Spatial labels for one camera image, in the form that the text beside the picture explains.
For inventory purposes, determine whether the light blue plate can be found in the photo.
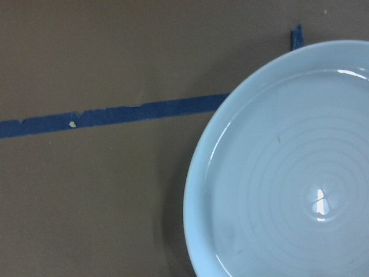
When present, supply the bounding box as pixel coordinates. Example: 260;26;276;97
183;40;368;276

